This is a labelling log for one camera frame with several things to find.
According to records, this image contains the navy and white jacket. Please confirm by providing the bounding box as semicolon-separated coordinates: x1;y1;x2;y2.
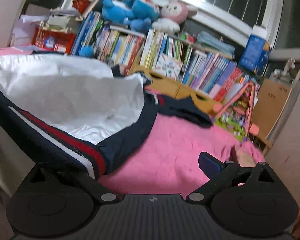
0;54;214;180

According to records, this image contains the stack of pale blue booklets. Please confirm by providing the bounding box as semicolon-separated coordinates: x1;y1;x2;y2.
196;31;235;58

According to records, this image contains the wooden drawer organizer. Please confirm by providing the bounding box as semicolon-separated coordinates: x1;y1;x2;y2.
130;65;223;117

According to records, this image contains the white box with pencil print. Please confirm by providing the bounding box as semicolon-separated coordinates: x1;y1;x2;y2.
155;54;184;79

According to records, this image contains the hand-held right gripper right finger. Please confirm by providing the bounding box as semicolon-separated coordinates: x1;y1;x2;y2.
186;152;277;203

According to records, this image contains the pink rabbit-print blanket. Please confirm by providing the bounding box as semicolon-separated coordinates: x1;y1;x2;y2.
0;47;267;195

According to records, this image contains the pink rabbit plush toy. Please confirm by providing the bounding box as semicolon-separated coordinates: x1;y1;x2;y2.
151;0;198;34

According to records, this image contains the brown cardboard box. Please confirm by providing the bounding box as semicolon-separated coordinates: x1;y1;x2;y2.
250;79;293;155

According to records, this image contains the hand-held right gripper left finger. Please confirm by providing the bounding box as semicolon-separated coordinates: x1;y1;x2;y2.
27;162;120;203

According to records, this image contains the red plastic basket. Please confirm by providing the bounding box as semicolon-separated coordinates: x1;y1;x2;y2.
31;26;77;55

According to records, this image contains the blue carton box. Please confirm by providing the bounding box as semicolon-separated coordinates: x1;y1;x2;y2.
237;25;272;74

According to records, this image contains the white window frame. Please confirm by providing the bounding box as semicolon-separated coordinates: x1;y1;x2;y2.
27;0;300;53

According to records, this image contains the small blue plush ball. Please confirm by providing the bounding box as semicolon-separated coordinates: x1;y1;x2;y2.
79;45;94;58

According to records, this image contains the pile of white papers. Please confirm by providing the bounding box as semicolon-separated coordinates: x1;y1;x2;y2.
12;7;84;47

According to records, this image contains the pink toy dollhouse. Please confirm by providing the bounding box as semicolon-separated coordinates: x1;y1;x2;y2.
212;81;260;140

